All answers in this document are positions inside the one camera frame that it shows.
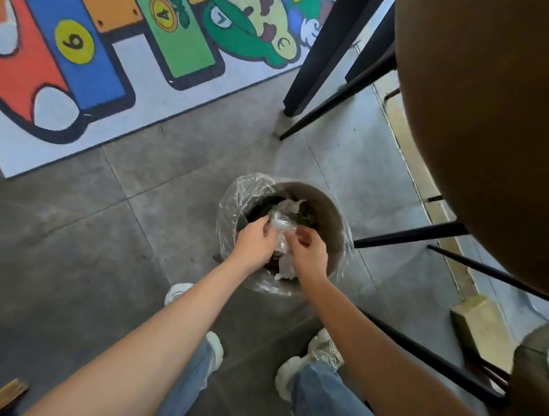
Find person's right hand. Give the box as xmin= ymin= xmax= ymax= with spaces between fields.
xmin=284 ymin=226 xmax=329 ymax=286

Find person's left hand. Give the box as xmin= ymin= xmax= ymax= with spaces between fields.
xmin=228 ymin=215 xmax=280 ymax=275

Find clear plastic wrap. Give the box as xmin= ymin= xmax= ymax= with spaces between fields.
xmin=265 ymin=213 xmax=302 ymax=255

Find person's left forearm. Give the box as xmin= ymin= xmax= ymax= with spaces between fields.
xmin=23 ymin=256 xmax=254 ymax=416

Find person's right forearm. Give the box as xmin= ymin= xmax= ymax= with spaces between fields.
xmin=300 ymin=274 xmax=474 ymax=416

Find crumpled white tissue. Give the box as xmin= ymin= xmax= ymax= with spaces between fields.
xmin=274 ymin=252 xmax=297 ymax=282

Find round grey trash bin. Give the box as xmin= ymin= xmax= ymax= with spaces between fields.
xmin=235 ymin=182 xmax=346 ymax=280

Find clear plastic bin liner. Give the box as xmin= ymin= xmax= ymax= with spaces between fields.
xmin=216 ymin=173 xmax=355 ymax=297

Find person's white left shoe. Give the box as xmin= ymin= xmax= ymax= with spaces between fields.
xmin=164 ymin=282 xmax=224 ymax=374

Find person's white shoe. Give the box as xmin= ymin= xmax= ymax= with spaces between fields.
xmin=274 ymin=328 xmax=345 ymax=402
xmin=164 ymin=282 xmax=224 ymax=374

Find person's white right shoe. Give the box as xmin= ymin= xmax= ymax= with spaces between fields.
xmin=274 ymin=328 xmax=345 ymax=402

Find person's blue jeans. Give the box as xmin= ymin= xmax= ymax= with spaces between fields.
xmin=155 ymin=338 xmax=375 ymax=416

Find pale wooden block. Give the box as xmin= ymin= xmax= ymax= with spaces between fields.
xmin=450 ymin=295 xmax=520 ymax=374

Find round brown table black legs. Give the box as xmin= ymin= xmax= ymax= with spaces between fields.
xmin=279 ymin=0 xmax=549 ymax=412

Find colourful cartoon play mat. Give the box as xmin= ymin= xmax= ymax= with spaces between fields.
xmin=0 ymin=0 xmax=339 ymax=179

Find grey-green seat cushion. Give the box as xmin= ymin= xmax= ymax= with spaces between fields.
xmin=510 ymin=323 xmax=549 ymax=416

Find brown wooden piece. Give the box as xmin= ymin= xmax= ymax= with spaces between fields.
xmin=0 ymin=377 xmax=29 ymax=409

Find wide black furniture post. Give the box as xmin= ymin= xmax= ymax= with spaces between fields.
xmin=283 ymin=0 xmax=384 ymax=118

